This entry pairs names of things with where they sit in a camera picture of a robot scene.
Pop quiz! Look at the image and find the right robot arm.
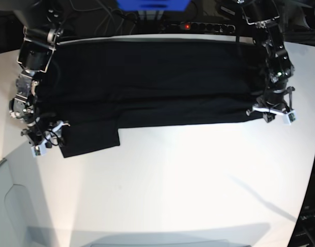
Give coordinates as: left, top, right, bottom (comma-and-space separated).
5, 1, 64, 155

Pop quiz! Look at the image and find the blue plastic box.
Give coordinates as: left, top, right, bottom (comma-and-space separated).
117, 0, 190, 11

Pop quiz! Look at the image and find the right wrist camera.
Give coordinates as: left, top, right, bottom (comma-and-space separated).
31, 145, 47, 157

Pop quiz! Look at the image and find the black power strip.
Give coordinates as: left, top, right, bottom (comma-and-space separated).
168, 22, 236, 35

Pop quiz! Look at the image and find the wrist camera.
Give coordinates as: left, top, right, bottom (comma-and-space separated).
283, 110, 297, 125
31, 145, 47, 157

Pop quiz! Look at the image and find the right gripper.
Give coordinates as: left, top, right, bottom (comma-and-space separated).
21, 120, 70, 148

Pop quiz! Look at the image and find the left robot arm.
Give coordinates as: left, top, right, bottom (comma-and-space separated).
235, 1, 296, 125

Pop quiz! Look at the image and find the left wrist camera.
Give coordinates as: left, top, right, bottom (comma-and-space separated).
283, 110, 297, 125

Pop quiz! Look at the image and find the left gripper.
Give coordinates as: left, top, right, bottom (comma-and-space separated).
246, 86, 294, 120

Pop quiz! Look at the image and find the black T-shirt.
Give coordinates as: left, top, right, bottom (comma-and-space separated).
37, 41, 265, 157

